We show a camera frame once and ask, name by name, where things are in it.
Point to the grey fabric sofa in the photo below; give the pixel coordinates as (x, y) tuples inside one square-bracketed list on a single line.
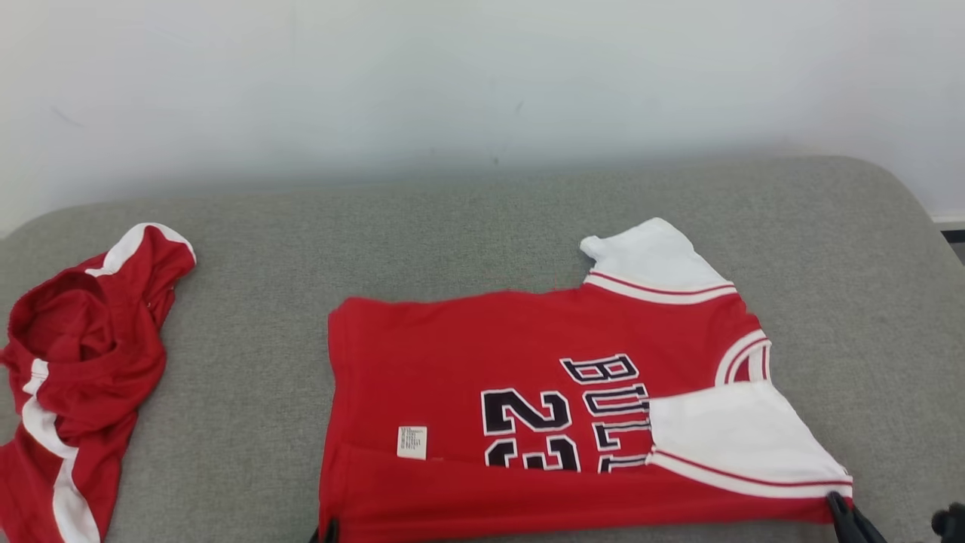
[(301, 249)]

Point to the red jersey with white sleeves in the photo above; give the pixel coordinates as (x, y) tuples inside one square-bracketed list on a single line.
[(452, 354)]

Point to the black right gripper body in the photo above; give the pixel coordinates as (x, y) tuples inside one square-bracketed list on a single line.
[(954, 526)]

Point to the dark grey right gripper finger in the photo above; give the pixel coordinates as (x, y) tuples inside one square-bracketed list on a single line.
[(848, 524)]

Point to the red shorts with white stripes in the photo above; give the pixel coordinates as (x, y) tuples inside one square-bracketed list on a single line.
[(90, 339)]

